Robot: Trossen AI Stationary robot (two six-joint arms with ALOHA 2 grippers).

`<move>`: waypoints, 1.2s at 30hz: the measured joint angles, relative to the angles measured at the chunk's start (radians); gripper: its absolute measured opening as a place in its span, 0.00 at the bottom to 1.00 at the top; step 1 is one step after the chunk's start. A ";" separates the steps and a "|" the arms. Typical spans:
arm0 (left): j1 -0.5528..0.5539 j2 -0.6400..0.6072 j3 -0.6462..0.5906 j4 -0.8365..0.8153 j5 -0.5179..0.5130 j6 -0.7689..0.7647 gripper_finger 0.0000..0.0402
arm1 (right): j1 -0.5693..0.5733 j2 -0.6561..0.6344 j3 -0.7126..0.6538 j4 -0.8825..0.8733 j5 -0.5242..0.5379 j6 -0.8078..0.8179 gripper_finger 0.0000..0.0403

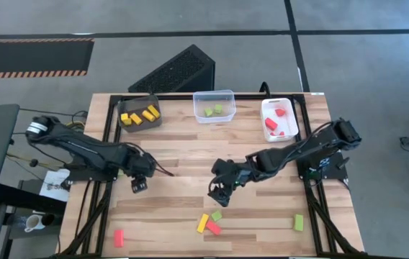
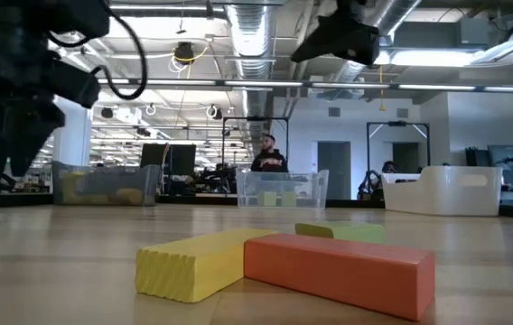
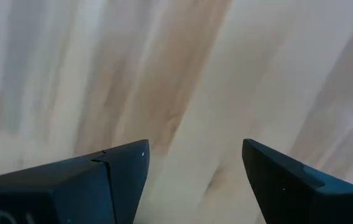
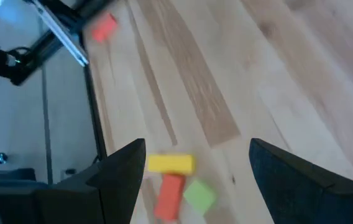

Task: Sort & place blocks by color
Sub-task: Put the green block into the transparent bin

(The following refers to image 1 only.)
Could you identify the black clamp lever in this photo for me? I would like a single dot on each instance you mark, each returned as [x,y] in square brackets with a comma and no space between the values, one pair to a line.
[343,162]

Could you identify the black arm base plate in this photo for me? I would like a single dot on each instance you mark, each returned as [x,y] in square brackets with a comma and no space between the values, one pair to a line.
[336,173]
[82,176]

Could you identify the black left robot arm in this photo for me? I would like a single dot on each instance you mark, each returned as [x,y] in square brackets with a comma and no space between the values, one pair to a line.
[82,147]

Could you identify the white plastic bin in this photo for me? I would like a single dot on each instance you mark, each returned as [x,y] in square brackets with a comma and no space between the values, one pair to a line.
[291,126]

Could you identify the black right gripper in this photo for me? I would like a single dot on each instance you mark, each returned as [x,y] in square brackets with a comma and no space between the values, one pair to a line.
[231,172]

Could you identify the red rectangular wooden block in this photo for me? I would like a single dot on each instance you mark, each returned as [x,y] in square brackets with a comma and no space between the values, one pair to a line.
[213,227]
[271,124]
[119,238]

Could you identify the clear plastic bin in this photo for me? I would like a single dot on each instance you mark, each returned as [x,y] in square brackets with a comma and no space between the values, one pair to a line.
[201,97]

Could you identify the black cup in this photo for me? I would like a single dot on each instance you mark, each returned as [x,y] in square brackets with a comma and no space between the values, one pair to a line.
[50,219]

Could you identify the black mesh computer tower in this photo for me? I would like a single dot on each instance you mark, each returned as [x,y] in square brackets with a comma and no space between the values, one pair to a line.
[175,70]

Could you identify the dark grey plastic bin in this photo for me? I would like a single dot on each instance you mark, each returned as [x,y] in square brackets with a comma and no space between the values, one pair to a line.
[136,104]

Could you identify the green rectangular wooden block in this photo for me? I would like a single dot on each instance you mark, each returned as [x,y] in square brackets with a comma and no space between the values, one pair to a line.
[299,222]

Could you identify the black side cart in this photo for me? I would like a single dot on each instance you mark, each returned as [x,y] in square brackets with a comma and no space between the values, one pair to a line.
[28,201]

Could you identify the white printed paper sheet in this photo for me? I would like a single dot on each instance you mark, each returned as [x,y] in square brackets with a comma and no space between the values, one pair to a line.
[58,194]

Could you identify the green wooden cube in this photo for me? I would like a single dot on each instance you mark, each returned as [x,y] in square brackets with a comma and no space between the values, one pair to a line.
[216,216]
[218,109]
[208,112]

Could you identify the red wooden arch block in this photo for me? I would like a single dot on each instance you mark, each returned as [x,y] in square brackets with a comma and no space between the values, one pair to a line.
[281,133]

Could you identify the white coffee mug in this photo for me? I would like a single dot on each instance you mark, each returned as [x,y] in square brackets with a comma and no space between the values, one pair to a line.
[35,221]

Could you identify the black round knob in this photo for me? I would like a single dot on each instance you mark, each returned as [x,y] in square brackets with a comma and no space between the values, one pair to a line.
[34,163]

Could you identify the black hazard-striped floor mat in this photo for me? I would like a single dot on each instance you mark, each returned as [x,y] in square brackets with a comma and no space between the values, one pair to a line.
[28,57]

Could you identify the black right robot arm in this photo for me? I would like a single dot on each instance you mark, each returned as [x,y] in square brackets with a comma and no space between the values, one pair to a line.
[298,150]

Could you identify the black aluminium table frame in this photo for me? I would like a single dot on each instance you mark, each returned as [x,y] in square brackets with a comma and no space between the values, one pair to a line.
[175,97]

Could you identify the red thick wooden block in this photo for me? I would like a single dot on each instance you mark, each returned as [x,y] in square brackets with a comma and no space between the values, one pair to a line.
[280,112]

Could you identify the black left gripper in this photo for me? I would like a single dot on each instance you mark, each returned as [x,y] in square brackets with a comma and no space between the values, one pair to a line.
[142,166]

